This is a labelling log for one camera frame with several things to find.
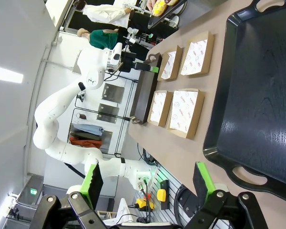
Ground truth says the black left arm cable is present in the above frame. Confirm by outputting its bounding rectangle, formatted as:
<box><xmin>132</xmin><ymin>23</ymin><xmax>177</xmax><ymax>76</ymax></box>
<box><xmin>64</xmin><ymin>162</ymin><xmax>86</xmax><ymax>179</ymax></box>

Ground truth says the blue garment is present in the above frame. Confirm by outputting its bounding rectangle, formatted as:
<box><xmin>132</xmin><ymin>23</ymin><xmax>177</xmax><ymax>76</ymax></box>
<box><xmin>73</xmin><ymin>123</ymin><xmax>104</xmax><ymax>137</ymax></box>

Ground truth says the large black tray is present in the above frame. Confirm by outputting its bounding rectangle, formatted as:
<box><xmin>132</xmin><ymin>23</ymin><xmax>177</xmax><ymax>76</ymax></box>
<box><xmin>203</xmin><ymin>0</ymin><xmax>286</xmax><ymax>205</ymax></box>

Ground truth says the small black serving tray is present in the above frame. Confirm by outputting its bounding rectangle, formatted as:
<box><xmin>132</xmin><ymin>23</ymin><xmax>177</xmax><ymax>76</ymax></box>
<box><xmin>147</xmin><ymin>0</ymin><xmax>188</xmax><ymax>30</ymax></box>

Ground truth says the metal wall panel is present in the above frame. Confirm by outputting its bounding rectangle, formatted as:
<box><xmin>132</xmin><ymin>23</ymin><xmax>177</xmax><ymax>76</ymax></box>
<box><xmin>102</xmin><ymin>83</ymin><xmax>125</xmax><ymax>104</ymax></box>
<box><xmin>97</xmin><ymin>103</ymin><xmax>120</xmax><ymax>124</ymax></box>

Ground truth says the ceiling light panel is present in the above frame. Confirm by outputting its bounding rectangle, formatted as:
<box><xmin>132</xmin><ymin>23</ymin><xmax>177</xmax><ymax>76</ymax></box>
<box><xmin>0</xmin><ymin>66</ymin><xmax>24</xmax><ymax>83</ymax></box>

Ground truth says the person in white coat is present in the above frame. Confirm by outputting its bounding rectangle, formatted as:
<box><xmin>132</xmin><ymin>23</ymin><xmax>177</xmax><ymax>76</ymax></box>
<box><xmin>75</xmin><ymin>0</ymin><xmax>132</xmax><ymax>26</ymax></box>

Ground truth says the person in green shirt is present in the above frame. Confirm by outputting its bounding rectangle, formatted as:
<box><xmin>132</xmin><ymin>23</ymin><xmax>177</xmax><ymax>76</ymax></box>
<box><xmin>77</xmin><ymin>28</ymin><xmax>120</xmax><ymax>50</ymax></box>

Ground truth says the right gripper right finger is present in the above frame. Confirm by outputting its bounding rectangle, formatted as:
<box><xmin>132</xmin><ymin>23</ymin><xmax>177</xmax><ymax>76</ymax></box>
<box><xmin>181</xmin><ymin>161</ymin><xmax>270</xmax><ymax>229</ymax></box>

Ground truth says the cardboard donut box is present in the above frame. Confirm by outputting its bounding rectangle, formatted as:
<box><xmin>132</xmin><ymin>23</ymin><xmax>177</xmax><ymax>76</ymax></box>
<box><xmin>147</xmin><ymin>90</ymin><xmax>174</xmax><ymax>127</ymax></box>
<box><xmin>166</xmin><ymin>88</ymin><xmax>205</xmax><ymax>140</ymax></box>
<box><xmin>157</xmin><ymin>45</ymin><xmax>184</xmax><ymax>82</ymax></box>

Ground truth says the chocolate sprinkled donut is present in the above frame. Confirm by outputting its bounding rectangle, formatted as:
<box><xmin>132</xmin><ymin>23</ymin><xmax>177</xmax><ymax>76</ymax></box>
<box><xmin>180</xmin><ymin>31</ymin><xmax>215</xmax><ymax>77</ymax></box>

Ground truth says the yellow sprinkled donut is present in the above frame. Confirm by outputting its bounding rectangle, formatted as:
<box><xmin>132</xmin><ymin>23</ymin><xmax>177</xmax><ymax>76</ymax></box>
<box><xmin>152</xmin><ymin>0</ymin><xmax>169</xmax><ymax>17</ymax></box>

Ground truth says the white printed paper liner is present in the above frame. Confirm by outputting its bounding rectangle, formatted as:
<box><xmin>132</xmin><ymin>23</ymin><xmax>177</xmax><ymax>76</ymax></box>
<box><xmin>169</xmin><ymin>90</ymin><xmax>199</xmax><ymax>134</ymax></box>
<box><xmin>149</xmin><ymin>92</ymin><xmax>167</xmax><ymax>124</ymax></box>
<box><xmin>160</xmin><ymin>50</ymin><xmax>177</xmax><ymax>79</ymax></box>
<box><xmin>181</xmin><ymin>39</ymin><xmax>208</xmax><ymax>76</ymax></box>

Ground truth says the black clothes rack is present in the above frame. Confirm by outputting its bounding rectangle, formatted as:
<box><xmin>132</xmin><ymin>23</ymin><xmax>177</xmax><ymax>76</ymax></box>
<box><xmin>68</xmin><ymin>78</ymin><xmax>139</xmax><ymax>156</ymax></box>

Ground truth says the black cable bundle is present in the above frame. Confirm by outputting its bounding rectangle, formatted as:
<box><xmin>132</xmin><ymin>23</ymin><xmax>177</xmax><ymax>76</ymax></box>
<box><xmin>175</xmin><ymin>185</ymin><xmax>194</xmax><ymax>227</ymax></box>

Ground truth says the large brown tray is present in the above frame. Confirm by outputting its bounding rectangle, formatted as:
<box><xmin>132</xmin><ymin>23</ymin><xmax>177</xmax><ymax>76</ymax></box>
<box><xmin>130</xmin><ymin>53</ymin><xmax>163</xmax><ymax>125</ymax></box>

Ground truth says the yellow emergency stop red button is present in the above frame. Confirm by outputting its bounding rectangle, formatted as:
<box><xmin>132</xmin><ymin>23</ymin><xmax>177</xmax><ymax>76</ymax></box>
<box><xmin>135</xmin><ymin>197</ymin><xmax>155</xmax><ymax>212</ymax></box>

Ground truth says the orange garment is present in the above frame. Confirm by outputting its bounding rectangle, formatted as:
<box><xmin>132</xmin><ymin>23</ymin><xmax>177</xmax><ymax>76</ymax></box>
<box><xmin>69</xmin><ymin>137</ymin><xmax>103</xmax><ymax>150</ymax></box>

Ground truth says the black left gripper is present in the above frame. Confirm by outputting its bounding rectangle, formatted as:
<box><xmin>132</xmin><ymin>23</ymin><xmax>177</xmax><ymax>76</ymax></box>
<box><xmin>120</xmin><ymin>51</ymin><xmax>159</xmax><ymax>73</ymax></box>

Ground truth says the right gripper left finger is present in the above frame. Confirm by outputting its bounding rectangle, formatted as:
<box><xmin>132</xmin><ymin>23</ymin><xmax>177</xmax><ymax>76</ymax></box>
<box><xmin>21</xmin><ymin>160</ymin><xmax>117</xmax><ymax>229</ymax></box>

